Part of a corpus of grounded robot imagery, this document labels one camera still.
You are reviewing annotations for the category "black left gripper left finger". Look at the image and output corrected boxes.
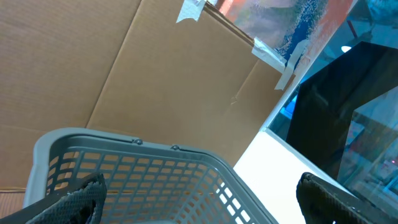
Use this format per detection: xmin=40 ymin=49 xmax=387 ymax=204
xmin=1 ymin=172 xmax=107 ymax=224

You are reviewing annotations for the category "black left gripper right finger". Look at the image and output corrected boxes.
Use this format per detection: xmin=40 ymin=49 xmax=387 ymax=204
xmin=296 ymin=172 xmax=397 ymax=224

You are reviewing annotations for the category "grey plastic mesh basket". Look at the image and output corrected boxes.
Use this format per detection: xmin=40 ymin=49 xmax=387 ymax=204
xmin=24 ymin=128 xmax=275 ymax=223

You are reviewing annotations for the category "white tape strip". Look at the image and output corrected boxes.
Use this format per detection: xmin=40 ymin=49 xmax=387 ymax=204
xmin=252 ymin=37 xmax=309 ymax=90

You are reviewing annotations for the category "brown cardboard sheet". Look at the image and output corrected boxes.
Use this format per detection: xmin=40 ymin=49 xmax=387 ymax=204
xmin=1 ymin=0 xmax=283 ymax=188

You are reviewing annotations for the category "colourful painted poster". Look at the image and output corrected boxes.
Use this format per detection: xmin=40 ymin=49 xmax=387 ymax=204
xmin=210 ymin=0 xmax=357 ymax=72

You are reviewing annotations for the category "grey tape strip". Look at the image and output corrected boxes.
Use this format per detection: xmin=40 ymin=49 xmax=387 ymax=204
xmin=176 ymin=0 xmax=206 ymax=23

